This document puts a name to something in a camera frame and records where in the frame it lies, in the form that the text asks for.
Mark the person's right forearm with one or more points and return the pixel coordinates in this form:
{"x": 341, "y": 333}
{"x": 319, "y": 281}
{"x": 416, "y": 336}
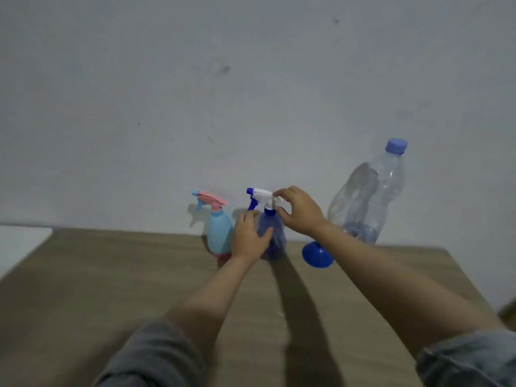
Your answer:
{"x": 383, "y": 278}

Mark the person's right hand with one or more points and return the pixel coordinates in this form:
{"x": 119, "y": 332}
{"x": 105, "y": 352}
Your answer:
{"x": 304, "y": 213}

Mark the dark blue spray bottle body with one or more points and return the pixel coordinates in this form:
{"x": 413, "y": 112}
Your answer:
{"x": 278, "y": 241}

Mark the pink spray trigger head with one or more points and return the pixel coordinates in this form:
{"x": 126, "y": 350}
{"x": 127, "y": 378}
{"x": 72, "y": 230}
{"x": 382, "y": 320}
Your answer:
{"x": 211, "y": 198}

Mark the white blue trigger sprayer head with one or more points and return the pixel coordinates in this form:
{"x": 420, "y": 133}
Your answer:
{"x": 262, "y": 194}

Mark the person's left hand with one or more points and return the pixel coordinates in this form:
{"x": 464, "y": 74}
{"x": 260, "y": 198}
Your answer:
{"x": 246, "y": 241}

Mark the person's grey right sleeve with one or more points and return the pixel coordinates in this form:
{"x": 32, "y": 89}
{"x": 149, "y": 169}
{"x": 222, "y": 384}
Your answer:
{"x": 471, "y": 362}

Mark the person's grey left sleeve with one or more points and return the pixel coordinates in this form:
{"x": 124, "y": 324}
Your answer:
{"x": 153, "y": 358}

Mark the person's grey sleeve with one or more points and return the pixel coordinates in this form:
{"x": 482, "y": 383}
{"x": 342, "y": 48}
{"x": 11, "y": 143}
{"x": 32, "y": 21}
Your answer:
{"x": 471, "y": 362}
{"x": 153, "y": 358}

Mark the person's left forearm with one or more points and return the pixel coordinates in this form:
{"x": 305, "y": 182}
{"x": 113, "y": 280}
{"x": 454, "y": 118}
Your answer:
{"x": 209, "y": 298}

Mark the light blue spray bottle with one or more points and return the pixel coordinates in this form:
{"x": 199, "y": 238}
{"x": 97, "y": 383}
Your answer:
{"x": 219, "y": 233}

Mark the clear plastic water bottle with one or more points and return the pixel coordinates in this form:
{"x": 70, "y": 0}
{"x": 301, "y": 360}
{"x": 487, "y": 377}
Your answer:
{"x": 371, "y": 189}

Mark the blue plastic funnel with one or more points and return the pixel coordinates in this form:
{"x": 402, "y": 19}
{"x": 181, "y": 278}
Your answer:
{"x": 316, "y": 255}

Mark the blue bottle cap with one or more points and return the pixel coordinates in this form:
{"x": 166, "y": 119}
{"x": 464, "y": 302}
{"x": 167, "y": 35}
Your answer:
{"x": 396, "y": 145}

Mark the white cabinet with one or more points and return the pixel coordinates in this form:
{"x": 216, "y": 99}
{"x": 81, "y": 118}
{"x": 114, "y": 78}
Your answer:
{"x": 20, "y": 245}

